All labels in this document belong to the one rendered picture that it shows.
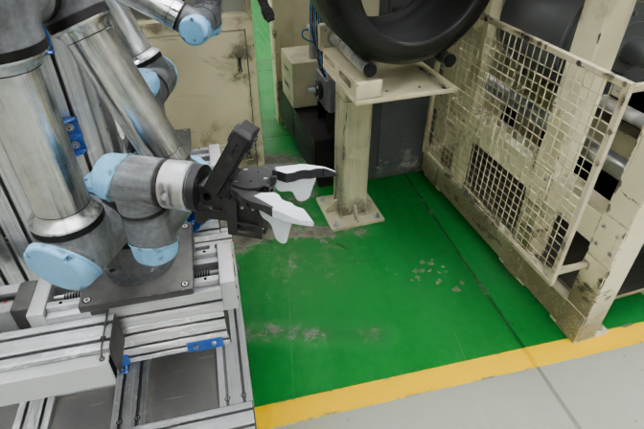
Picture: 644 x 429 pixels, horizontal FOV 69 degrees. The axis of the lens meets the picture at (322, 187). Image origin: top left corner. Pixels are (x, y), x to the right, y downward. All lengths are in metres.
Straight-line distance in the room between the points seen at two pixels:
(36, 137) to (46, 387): 0.55
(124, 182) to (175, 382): 0.89
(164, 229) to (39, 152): 0.21
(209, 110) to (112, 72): 1.44
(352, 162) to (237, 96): 0.61
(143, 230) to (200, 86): 1.47
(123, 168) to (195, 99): 1.49
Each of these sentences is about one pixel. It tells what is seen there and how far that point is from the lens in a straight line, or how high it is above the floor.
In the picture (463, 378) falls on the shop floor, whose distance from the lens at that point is 1.78.
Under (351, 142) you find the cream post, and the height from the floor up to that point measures 0.43.
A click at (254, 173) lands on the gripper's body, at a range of 0.68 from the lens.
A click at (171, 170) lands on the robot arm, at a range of 0.71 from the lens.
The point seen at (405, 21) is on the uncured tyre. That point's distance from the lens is 1.81.
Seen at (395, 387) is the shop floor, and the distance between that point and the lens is 1.72.
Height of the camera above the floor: 1.45
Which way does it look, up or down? 35 degrees down
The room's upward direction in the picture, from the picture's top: straight up
